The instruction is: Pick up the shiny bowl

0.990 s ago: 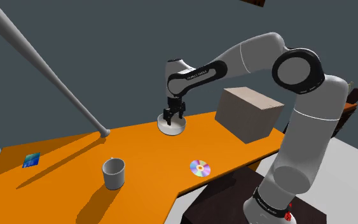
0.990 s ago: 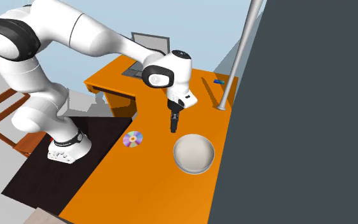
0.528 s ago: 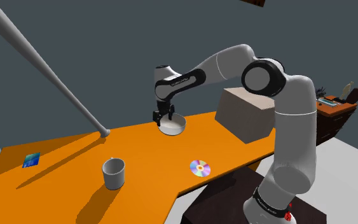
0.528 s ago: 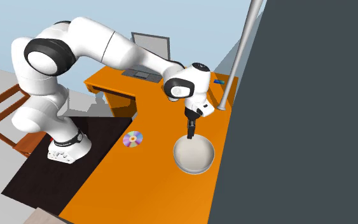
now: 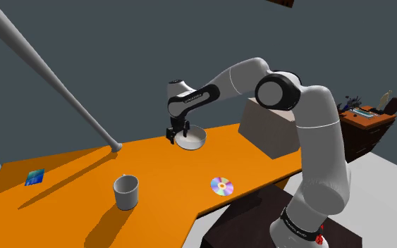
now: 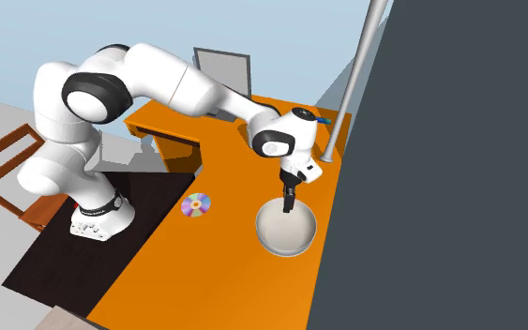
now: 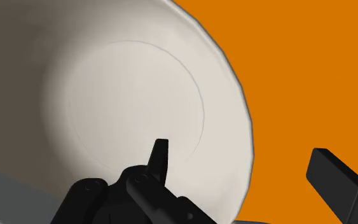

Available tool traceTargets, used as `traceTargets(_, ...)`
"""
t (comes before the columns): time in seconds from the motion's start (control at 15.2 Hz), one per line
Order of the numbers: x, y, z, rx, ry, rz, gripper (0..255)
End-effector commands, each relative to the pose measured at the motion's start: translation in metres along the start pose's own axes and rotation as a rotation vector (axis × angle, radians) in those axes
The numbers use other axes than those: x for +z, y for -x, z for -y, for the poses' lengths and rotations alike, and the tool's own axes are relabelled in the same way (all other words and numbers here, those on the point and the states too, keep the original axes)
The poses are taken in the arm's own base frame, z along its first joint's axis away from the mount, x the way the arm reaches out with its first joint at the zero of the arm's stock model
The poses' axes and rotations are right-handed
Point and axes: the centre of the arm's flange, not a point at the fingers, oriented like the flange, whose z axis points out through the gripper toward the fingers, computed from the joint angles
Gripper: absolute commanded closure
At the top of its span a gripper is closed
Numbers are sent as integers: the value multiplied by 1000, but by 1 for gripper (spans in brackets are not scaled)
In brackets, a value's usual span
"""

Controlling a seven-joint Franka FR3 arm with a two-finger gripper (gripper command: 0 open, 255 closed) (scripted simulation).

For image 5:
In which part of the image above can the brown wall picture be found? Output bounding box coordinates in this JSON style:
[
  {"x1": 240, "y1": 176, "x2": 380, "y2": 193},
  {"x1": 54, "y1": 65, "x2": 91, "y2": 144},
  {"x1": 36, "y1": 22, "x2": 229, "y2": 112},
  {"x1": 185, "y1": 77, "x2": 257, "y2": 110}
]
[{"x1": 265, "y1": 0, "x2": 295, "y2": 8}]

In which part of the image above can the iridescent compact disc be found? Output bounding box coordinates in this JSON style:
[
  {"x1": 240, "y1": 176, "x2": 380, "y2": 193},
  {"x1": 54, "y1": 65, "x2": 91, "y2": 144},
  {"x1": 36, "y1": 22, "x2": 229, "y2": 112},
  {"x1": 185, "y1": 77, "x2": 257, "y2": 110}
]
[{"x1": 210, "y1": 176, "x2": 234, "y2": 197}]

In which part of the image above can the white bowl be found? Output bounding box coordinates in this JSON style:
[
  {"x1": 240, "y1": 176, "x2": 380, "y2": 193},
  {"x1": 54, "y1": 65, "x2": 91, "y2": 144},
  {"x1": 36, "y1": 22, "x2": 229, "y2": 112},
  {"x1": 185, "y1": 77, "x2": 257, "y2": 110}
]
[{"x1": 174, "y1": 124, "x2": 207, "y2": 151}]

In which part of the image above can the orange desk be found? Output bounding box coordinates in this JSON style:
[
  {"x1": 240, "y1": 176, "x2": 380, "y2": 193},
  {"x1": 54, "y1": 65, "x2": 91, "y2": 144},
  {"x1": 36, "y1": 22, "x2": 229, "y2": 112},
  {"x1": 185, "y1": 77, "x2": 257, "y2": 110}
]
[{"x1": 0, "y1": 122, "x2": 304, "y2": 248}]

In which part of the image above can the dark robot stand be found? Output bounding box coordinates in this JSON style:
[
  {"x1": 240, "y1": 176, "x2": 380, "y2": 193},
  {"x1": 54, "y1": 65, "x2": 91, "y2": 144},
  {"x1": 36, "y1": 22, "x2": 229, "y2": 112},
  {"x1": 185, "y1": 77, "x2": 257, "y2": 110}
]
[{"x1": 200, "y1": 185, "x2": 363, "y2": 248}]

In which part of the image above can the grey baseball bat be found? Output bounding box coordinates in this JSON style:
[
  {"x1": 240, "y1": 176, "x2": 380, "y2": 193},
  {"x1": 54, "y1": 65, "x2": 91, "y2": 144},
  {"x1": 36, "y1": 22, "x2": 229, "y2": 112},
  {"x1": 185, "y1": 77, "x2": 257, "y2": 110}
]
[{"x1": 0, "y1": 0, "x2": 123, "y2": 154}]

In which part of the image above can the blue green flat card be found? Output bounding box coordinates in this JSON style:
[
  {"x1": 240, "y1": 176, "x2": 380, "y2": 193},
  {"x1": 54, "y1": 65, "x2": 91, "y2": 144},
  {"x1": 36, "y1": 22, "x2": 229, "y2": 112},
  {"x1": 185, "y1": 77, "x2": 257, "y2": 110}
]
[{"x1": 24, "y1": 168, "x2": 46, "y2": 187}]

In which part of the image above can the beige cardboard box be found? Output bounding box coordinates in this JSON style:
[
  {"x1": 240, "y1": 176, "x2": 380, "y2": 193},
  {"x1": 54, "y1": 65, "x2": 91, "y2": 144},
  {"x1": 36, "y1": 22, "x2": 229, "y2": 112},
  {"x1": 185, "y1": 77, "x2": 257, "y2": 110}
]
[{"x1": 238, "y1": 97, "x2": 303, "y2": 161}]

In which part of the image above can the grey mug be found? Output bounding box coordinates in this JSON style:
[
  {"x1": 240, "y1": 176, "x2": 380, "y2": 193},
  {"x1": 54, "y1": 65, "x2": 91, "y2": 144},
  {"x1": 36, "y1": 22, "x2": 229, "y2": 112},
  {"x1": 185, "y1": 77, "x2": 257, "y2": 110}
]
[{"x1": 112, "y1": 173, "x2": 140, "y2": 211}]

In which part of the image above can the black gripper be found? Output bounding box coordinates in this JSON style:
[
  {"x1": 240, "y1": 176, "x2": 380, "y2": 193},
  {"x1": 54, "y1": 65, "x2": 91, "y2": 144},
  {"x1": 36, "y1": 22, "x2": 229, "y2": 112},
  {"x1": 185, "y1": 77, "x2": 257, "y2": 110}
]
[{"x1": 165, "y1": 116, "x2": 191, "y2": 144}]

